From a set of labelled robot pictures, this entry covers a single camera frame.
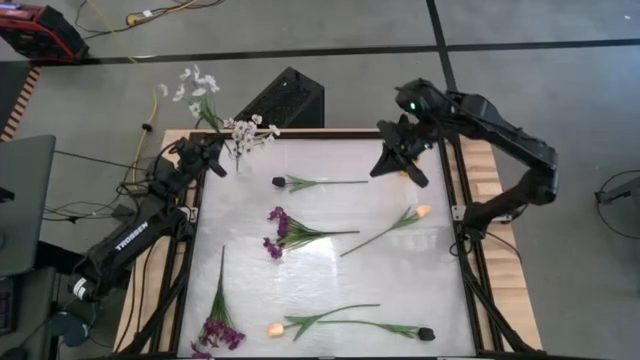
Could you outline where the black round stool base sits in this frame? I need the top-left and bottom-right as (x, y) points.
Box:
(48, 297), (99, 349)

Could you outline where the grey desk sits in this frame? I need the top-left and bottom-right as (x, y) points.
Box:
(0, 133), (57, 279)

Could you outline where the white artificial flower bunch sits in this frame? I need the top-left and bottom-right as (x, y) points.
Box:
(222, 113), (282, 161)
(157, 63), (226, 139)

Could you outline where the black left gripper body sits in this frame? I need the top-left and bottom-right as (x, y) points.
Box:
(169, 133), (229, 179)

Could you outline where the orange artificial tulip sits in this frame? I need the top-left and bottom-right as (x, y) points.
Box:
(267, 302), (381, 343)
(339, 203), (433, 258)

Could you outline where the dark purple artificial tulip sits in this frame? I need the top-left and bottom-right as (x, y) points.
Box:
(271, 174), (370, 194)
(316, 318), (436, 343)

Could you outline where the purple artificial flower bunch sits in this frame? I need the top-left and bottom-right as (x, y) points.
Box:
(262, 205), (361, 261)
(189, 244), (247, 360)

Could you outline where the striped edge floor mat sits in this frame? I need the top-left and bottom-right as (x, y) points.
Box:
(0, 64), (41, 144)

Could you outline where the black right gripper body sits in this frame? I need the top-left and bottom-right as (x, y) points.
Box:
(377, 113), (432, 190)

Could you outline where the pink artificial flower bunch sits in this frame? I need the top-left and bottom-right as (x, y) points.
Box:
(177, 137), (477, 359)

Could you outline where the black stand base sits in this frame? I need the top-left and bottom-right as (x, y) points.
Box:
(593, 168), (640, 241)

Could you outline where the red and black tool case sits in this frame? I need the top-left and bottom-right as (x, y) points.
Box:
(0, 2), (91, 65)

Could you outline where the yellow power cable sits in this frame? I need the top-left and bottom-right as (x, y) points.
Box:
(87, 0), (160, 185)

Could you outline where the clear glass vase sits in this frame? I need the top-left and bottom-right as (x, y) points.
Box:
(230, 144), (247, 174)

